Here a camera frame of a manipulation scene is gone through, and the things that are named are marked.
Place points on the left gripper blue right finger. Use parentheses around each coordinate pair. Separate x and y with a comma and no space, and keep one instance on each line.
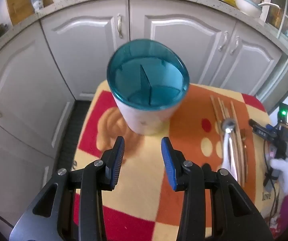
(173,161)

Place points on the white bowl with ladle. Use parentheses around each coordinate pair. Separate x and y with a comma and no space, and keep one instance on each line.
(252,9)

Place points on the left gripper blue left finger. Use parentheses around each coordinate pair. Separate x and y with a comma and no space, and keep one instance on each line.
(113,163)

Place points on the white ceramic soup spoon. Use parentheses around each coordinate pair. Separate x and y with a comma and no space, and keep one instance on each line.
(228,156)

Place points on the wooden cutting board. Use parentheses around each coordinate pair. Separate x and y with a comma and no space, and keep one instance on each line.
(19,10)

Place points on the white gloved right hand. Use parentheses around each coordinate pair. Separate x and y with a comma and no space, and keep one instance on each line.
(282,166)

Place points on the colourful patterned table cloth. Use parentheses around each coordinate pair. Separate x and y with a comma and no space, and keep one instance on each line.
(143,206)

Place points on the teal floral utensil holder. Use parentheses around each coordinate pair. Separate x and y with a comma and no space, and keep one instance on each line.
(148,82)

